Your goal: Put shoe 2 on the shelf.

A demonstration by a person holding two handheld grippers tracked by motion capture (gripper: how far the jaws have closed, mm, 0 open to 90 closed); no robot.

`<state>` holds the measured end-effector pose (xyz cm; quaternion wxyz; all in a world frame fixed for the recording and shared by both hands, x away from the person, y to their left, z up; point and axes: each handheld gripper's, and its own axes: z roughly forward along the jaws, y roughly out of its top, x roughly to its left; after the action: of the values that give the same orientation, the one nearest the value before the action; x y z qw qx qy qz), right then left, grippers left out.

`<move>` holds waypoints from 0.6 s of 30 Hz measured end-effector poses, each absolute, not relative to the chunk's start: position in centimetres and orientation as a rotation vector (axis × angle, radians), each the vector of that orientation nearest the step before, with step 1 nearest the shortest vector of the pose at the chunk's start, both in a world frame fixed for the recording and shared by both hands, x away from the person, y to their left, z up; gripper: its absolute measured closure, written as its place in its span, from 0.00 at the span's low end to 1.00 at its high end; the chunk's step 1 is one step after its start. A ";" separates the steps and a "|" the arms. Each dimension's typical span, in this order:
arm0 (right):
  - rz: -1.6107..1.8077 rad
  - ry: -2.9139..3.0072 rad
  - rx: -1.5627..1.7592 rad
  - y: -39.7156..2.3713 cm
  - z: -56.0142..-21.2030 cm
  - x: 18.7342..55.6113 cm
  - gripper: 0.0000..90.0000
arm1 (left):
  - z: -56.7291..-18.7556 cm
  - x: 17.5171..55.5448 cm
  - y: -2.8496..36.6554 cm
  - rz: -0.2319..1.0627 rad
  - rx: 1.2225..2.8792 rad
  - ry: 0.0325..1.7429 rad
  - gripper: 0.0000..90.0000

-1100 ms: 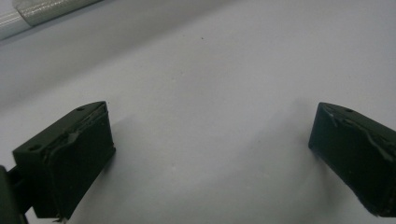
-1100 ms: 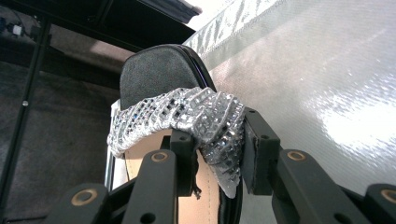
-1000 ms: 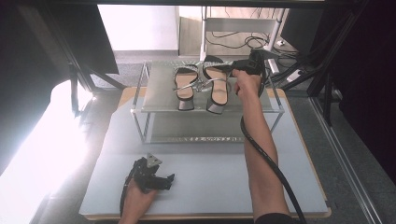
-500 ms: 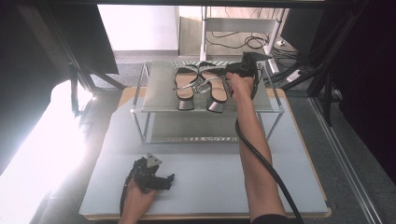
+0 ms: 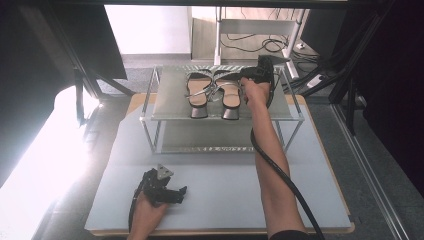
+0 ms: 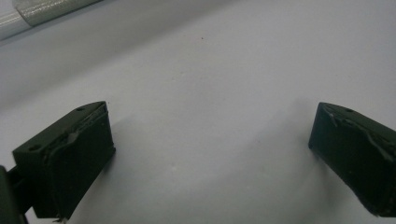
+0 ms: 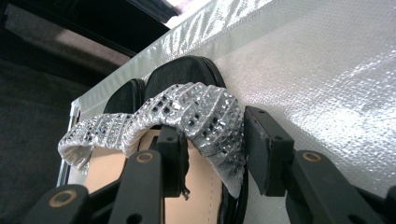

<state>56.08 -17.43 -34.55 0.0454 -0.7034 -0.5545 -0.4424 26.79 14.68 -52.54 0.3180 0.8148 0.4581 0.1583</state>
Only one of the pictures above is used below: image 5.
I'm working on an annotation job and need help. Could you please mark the person's right hand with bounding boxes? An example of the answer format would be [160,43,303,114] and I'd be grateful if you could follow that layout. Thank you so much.
[240,77,272,109]

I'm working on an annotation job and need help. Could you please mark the black floor cables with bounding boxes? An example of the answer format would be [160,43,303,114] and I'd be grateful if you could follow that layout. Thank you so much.
[219,31,323,66]

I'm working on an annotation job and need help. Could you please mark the white cabinet panel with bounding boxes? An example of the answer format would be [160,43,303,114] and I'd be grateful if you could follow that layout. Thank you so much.
[104,4,193,56]

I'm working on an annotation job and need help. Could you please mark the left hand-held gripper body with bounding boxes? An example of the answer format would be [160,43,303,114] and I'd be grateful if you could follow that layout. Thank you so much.
[134,163,175,206]

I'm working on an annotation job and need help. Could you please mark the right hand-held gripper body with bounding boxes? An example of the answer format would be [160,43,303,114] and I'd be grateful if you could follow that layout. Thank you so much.
[255,54,291,85]

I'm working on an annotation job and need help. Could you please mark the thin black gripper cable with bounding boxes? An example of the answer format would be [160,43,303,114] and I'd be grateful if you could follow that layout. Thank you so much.
[127,184,145,233]

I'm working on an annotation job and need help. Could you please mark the white power strip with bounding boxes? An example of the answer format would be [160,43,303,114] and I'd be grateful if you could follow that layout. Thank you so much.
[305,74,327,90]

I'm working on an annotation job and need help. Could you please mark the black sleeve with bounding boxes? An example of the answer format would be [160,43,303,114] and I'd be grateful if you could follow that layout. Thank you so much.
[268,229,312,240]

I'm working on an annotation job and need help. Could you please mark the black curtain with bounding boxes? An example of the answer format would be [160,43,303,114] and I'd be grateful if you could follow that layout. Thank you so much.
[361,0,424,198]

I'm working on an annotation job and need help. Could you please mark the thick black gripper cable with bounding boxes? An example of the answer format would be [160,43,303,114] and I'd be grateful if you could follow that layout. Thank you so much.
[249,71,327,240]

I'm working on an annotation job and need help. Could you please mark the black metal stand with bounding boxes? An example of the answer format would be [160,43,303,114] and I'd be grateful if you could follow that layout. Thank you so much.
[328,0,396,136]
[43,4,136,128]

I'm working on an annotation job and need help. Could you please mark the white metal desk frame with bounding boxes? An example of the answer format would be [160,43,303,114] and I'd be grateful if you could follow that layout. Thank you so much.
[213,6,308,80]

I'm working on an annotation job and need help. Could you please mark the silver strap block heel sandal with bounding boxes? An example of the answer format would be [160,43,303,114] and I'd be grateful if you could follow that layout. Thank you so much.
[213,66,244,121]
[185,66,215,120]

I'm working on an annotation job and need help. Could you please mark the aluminium floor rail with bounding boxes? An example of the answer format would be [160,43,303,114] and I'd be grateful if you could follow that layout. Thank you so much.
[331,103,413,240]

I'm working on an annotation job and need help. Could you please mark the metal two-tier shoe rack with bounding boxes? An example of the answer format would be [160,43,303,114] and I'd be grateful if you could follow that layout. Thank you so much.
[139,64,305,155]

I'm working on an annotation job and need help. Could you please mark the person's left hand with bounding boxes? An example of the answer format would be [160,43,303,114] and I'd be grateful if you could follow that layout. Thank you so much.
[129,193,170,228]

